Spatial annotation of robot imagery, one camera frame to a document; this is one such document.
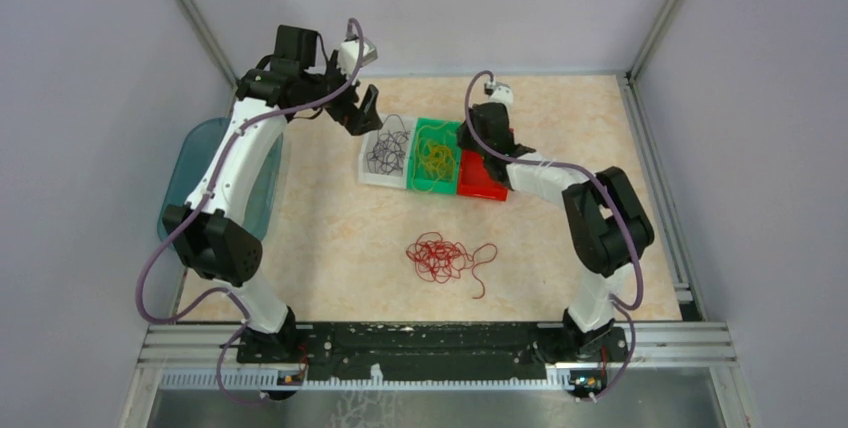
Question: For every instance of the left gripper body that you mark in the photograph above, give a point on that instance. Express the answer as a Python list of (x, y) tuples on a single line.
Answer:
[(343, 109)]

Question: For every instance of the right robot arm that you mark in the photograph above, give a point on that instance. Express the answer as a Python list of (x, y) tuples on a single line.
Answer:
[(608, 225)]

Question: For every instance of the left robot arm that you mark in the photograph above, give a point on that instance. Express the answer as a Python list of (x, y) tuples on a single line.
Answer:
[(206, 229)]

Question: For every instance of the white plastic bin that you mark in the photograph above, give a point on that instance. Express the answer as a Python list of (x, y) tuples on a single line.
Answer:
[(385, 154)]

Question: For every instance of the green plastic bin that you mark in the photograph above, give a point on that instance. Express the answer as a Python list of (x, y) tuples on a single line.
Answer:
[(435, 157)]

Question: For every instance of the red plastic bin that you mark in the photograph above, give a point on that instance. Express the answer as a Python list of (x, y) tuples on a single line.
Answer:
[(475, 182)]

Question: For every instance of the teal translucent tray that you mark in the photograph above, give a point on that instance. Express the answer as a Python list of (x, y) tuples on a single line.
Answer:
[(196, 154)]

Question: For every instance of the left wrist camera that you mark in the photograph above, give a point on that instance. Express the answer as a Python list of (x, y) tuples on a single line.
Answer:
[(355, 51)]

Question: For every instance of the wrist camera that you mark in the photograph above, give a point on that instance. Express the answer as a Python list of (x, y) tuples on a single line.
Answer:
[(355, 51), (499, 92)]

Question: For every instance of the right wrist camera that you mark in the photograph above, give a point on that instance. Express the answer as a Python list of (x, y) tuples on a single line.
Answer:
[(499, 92)]

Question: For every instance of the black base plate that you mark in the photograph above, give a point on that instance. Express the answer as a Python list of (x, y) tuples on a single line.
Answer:
[(431, 352)]

